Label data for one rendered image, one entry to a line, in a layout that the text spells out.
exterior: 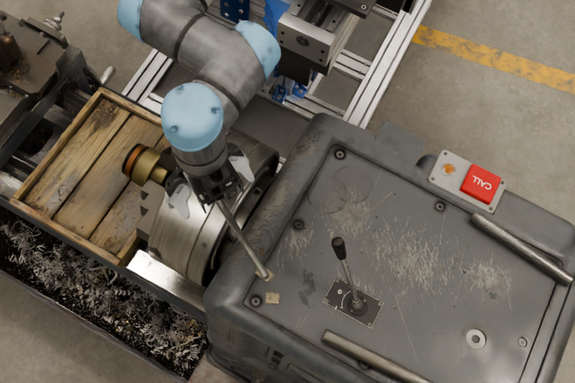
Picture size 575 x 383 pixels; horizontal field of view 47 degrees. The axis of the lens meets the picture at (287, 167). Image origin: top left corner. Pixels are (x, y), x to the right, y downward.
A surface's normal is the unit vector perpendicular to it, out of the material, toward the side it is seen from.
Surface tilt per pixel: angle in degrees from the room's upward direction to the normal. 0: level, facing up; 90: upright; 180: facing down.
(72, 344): 0
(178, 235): 50
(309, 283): 0
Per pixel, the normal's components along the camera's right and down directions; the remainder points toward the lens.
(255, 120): 0.07, -0.40
